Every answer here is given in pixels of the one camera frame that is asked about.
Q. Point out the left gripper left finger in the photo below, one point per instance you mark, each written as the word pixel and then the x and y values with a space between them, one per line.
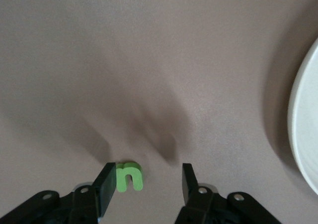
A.
pixel 104 191

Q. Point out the green lowercase letter n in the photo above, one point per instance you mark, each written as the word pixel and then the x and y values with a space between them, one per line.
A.
pixel 123 179

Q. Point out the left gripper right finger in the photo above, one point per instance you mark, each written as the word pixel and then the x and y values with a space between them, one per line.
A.
pixel 193 199

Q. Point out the cream plate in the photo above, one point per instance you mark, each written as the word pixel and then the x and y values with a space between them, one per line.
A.
pixel 306 119

